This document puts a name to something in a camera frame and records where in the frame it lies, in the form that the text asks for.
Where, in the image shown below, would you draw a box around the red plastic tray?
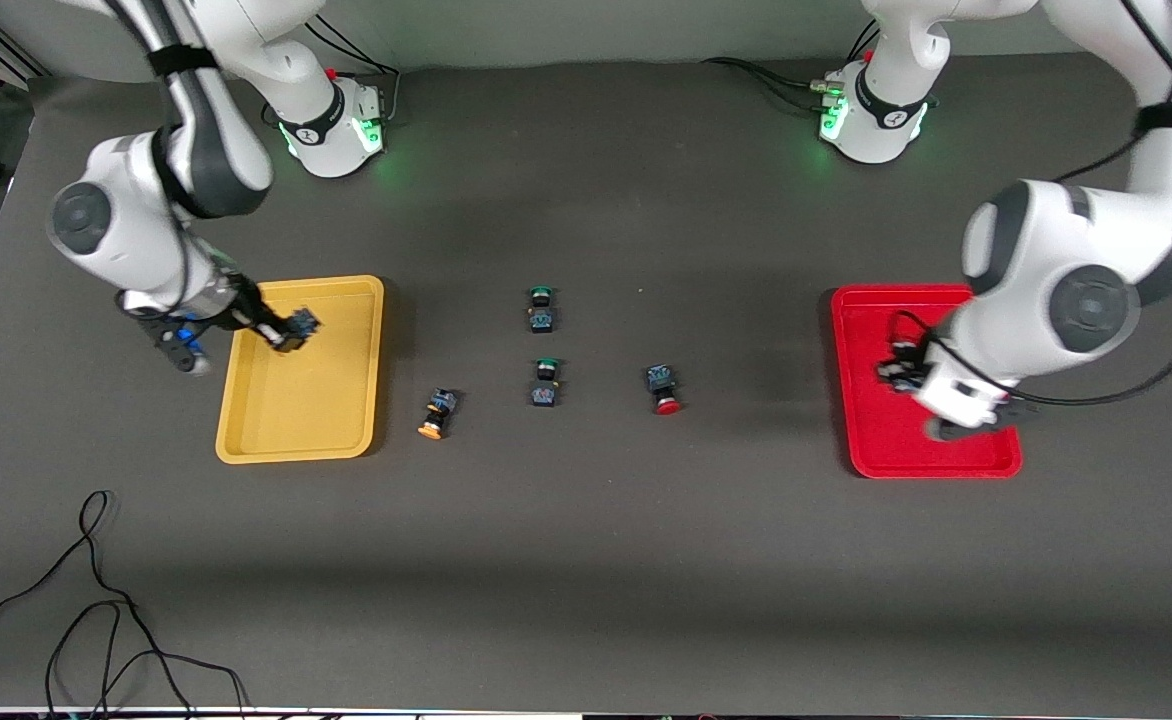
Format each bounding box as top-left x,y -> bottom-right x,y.
830,284 -> 1025,480

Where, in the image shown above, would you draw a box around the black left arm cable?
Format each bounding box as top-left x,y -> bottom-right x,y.
886,0 -> 1172,411

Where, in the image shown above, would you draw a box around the yellow push button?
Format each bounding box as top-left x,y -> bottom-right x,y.
281,308 -> 322,351
417,388 -> 460,441

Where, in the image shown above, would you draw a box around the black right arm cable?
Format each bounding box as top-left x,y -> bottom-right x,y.
101,0 -> 197,311

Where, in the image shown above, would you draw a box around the loose black cable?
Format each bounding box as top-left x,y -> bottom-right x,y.
0,489 -> 192,720
44,600 -> 250,720

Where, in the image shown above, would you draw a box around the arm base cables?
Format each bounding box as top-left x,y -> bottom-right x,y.
301,10 -> 404,126
698,20 -> 882,113

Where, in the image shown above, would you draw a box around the black right arm strap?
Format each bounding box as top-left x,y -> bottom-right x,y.
146,45 -> 219,79

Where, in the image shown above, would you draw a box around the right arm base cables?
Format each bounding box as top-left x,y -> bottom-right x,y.
301,10 -> 404,126

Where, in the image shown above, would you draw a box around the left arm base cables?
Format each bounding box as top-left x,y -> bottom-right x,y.
698,20 -> 882,113

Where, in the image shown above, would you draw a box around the yellow plastic tray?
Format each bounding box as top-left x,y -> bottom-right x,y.
214,274 -> 387,466

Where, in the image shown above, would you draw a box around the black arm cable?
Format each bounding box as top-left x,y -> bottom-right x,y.
886,0 -> 1172,411
101,0 -> 197,311

